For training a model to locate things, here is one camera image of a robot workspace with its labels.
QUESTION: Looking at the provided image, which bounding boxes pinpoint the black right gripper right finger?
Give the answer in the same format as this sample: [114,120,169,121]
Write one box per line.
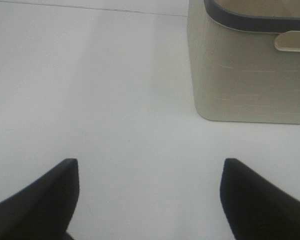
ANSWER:
[219,158,300,240]

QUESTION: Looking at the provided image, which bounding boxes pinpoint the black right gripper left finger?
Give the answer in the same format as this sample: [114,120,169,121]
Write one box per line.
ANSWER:
[0,158,80,240]

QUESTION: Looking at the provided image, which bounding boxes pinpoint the beige basket with grey rim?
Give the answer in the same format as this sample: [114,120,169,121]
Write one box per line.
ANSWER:
[187,0,300,124]

